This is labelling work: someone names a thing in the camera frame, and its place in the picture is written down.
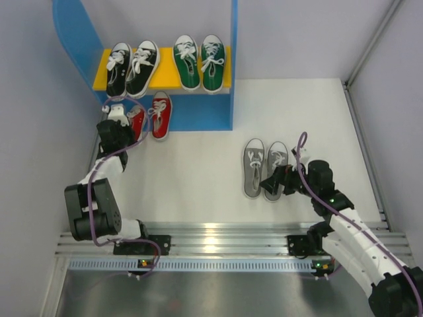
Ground grey canvas sneaker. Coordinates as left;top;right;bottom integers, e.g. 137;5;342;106
243;138;265;199
264;141;289;202

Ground red canvas sneaker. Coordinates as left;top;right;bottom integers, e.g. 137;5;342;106
127;105;147;141
148;91;173;141

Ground black canvas sneaker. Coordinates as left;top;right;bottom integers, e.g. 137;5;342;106
106;42;134;101
126;40;161;99

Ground green canvas sneaker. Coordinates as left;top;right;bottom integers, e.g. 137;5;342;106
200;34;226;94
173;34;200;92

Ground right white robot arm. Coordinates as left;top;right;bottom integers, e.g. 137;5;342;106
260;160;422;316

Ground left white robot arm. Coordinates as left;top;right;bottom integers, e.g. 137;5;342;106
64;120;147;244

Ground blue and yellow shoe shelf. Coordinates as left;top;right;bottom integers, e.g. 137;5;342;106
52;1;238;131

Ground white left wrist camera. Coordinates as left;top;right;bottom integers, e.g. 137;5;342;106
102;104;130;127

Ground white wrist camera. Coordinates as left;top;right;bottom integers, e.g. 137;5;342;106
102;104;130;127
291;147;311;166

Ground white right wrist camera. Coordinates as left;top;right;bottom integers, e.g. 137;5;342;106
291;147;311;166

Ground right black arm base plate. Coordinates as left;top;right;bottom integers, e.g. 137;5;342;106
287;234;326;260

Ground aluminium rail frame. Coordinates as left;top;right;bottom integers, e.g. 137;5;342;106
54;184;414;262

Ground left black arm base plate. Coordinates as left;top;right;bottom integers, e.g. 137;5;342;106
113;234;172;256

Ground perforated cable duct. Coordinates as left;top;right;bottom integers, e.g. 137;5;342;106
68;257;331;273

